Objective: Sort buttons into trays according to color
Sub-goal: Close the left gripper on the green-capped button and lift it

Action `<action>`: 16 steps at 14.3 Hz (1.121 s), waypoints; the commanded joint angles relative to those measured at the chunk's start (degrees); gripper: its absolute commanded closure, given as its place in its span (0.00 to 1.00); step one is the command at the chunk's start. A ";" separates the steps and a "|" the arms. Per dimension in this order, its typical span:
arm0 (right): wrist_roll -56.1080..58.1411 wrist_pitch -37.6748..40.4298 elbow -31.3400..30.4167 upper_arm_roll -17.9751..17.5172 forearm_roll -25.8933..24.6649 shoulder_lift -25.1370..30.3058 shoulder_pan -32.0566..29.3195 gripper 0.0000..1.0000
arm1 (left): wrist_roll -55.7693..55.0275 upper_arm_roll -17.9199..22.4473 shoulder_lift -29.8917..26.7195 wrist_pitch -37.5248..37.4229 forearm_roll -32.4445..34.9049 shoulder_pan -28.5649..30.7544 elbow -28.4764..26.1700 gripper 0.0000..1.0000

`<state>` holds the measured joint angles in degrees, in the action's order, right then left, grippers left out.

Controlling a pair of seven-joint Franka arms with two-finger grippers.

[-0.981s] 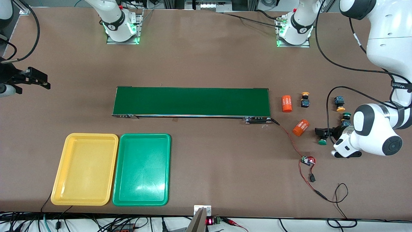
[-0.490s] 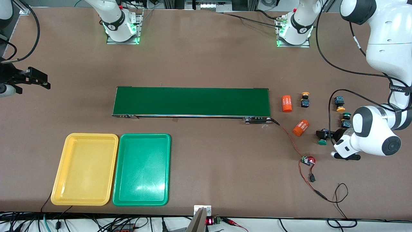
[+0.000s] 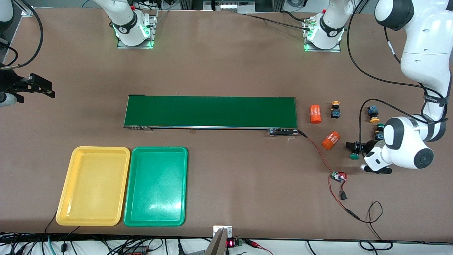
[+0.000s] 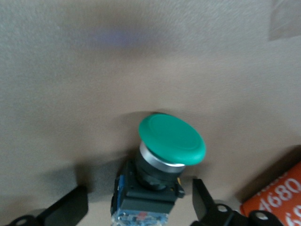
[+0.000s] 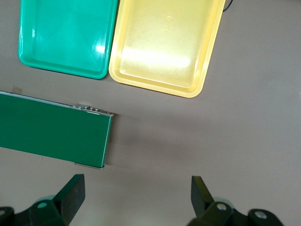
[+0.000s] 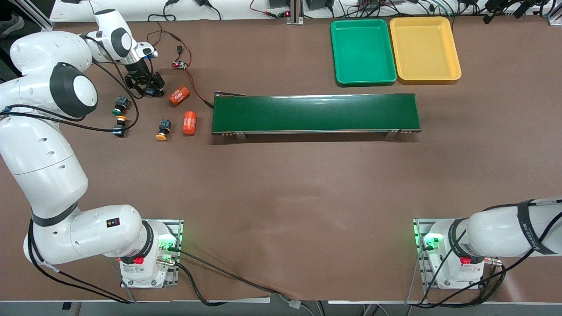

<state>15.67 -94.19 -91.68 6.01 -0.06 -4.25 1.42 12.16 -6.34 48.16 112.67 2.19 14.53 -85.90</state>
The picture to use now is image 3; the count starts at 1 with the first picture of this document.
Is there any orange 4680 cylinder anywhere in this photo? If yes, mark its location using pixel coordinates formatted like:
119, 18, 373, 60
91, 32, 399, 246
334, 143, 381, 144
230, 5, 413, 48
321, 131, 341, 151
309, 104, 322, 124

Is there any yellow plastic tray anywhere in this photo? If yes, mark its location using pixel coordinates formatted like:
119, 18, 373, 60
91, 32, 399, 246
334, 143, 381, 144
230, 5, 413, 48
56, 146, 131, 227

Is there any red clip lead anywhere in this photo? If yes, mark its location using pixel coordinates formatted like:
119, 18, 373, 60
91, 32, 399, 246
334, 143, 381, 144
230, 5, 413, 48
244, 239, 274, 255

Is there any green belt conveyor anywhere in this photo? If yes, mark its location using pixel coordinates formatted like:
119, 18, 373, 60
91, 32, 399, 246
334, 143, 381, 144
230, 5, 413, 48
122, 95, 300, 137

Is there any green plastic tray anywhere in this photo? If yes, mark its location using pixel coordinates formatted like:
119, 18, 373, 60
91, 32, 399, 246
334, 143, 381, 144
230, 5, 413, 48
124, 146, 188, 227

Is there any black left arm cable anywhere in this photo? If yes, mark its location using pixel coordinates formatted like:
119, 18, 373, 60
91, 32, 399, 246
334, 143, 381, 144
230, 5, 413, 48
347, 0, 450, 151

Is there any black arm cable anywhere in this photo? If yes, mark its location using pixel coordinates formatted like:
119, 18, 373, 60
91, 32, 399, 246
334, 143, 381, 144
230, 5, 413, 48
347, 0, 450, 151
0, 0, 44, 70

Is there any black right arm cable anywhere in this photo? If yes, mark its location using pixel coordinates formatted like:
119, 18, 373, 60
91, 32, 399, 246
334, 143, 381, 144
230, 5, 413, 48
0, 0, 44, 70

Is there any thin black looped cable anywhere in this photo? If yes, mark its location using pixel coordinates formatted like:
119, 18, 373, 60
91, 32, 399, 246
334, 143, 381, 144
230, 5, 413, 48
361, 201, 384, 242

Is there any aluminium frame profile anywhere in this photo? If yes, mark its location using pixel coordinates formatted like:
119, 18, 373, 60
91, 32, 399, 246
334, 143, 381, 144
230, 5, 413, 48
12, 0, 35, 16

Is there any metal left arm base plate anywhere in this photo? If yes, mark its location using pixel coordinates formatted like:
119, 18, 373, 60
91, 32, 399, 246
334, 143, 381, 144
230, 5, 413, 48
304, 17, 342, 53

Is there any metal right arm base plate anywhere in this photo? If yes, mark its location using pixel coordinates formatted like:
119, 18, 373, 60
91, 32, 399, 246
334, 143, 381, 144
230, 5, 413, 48
117, 10, 158, 49

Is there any black floor cable loop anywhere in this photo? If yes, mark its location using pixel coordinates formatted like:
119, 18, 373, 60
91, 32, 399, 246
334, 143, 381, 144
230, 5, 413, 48
359, 240, 393, 251

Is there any thin black table edge cable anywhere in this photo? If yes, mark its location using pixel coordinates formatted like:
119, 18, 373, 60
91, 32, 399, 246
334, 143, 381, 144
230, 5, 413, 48
44, 211, 59, 235

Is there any black cable on table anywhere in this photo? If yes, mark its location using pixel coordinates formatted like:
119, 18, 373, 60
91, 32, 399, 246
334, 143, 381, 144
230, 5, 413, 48
244, 10, 314, 30

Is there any grey metal bracket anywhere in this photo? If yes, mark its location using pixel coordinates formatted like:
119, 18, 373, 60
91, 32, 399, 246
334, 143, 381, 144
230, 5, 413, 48
205, 225, 233, 255

